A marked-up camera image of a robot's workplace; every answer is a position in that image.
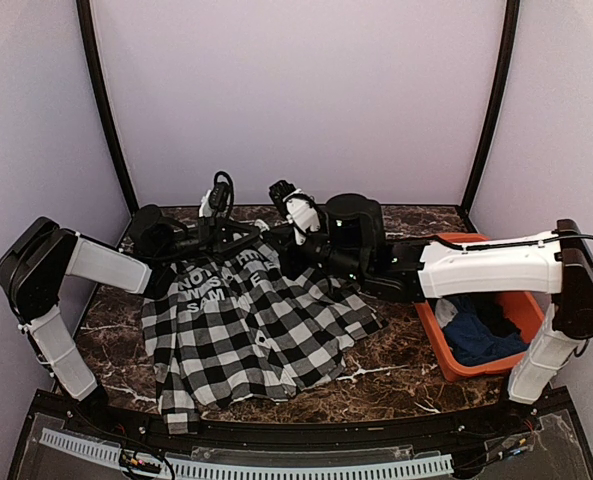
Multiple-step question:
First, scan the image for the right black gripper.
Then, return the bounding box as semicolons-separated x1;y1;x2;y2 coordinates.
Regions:
260;214;367;285

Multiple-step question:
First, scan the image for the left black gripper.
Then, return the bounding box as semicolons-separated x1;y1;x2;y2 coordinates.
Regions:
158;215;262;263

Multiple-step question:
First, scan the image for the black white plaid shirt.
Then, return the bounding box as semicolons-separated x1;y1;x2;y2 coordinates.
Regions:
141;241;386;435

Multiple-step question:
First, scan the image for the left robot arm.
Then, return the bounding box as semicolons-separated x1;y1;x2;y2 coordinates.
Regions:
0;205;260;436

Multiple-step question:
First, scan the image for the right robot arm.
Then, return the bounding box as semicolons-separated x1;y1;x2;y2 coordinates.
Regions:
269;180;593;434

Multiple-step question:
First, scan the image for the blue garment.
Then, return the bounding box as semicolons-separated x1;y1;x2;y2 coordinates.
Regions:
434;294;528;367

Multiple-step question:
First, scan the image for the black garment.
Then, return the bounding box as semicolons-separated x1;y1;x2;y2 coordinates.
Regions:
470;293;521;338

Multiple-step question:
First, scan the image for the orange plastic basket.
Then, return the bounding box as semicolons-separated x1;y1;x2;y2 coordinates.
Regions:
415;232;562;382

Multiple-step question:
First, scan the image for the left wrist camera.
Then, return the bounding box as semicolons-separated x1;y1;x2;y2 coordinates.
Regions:
198;170;234;222

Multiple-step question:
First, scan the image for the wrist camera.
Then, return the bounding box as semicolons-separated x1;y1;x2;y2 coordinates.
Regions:
198;170;234;222
269;180;329;247

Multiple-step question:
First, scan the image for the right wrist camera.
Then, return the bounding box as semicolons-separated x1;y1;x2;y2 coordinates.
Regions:
269;180;329;247

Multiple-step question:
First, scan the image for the black front rail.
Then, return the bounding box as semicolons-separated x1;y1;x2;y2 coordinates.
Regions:
30;387;572;459

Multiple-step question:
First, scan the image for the white slotted cable duct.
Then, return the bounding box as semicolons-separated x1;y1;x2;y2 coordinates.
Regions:
39;428;454;479

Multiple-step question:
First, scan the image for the left black frame post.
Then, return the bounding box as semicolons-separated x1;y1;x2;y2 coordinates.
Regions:
75;0;139;214

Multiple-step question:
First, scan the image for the black frame post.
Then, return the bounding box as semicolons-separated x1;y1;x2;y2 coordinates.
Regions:
75;0;139;214
459;0;521;219

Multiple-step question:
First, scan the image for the right black frame post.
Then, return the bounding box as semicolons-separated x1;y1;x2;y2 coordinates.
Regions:
459;0;521;219

